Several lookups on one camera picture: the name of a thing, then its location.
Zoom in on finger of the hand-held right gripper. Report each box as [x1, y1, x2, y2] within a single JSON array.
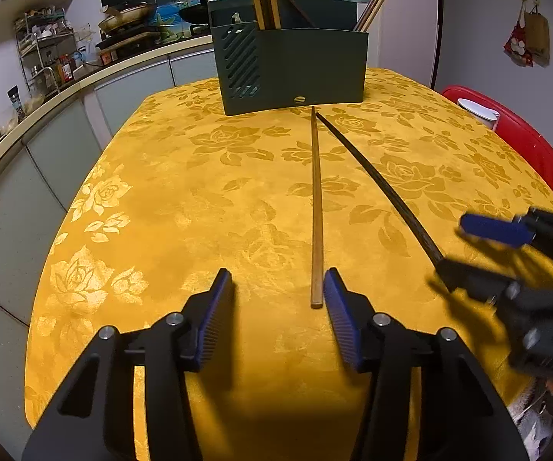
[[437, 258, 522, 308], [460, 206, 553, 270]]

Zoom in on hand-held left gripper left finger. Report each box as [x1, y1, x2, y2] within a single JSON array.
[[21, 269, 236, 461]]

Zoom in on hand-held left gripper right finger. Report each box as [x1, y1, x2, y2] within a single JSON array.
[[323, 269, 529, 461]]

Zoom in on dark green utensil holder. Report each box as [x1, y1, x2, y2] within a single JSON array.
[[207, 0, 370, 116]]

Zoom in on grey patterned cloth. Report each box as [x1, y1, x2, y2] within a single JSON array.
[[506, 373, 553, 461]]

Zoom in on red plastic stool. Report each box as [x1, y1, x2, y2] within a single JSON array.
[[440, 85, 553, 220]]

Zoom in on yellow floral tablecloth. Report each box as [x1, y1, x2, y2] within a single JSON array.
[[24, 66, 553, 461]]

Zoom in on red hanging pouch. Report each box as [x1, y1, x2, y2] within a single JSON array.
[[503, 18, 540, 66]]

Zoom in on brown hanging bag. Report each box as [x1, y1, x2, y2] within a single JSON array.
[[523, 0, 551, 66]]

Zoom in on white glass sliding door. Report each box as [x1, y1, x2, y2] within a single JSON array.
[[368, 0, 444, 90]]

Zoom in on grey base cabinets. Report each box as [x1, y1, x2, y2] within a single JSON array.
[[0, 47, 220, 325]]

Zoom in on beige kitchen countertop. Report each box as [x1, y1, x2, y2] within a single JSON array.
[[0, 33, 216, 205]]

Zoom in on black gas stove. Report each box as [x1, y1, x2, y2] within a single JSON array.
[[95, 28, 215, 56]]

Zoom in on dark patterned jar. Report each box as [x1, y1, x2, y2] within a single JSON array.
[[7, 85, 27, 124]]

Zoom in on blue patterned backsplash panel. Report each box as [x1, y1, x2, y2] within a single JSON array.
[[153, 0, 249, 45]]

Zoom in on black wok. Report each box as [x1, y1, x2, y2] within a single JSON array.
[[179, 4, 216, 26]]

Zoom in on brass wok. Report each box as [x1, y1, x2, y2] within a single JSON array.
[[97, 2, 159, 34]]

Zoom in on metal spice rack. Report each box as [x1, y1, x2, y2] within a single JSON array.
[[14, 7, 78, 100]]

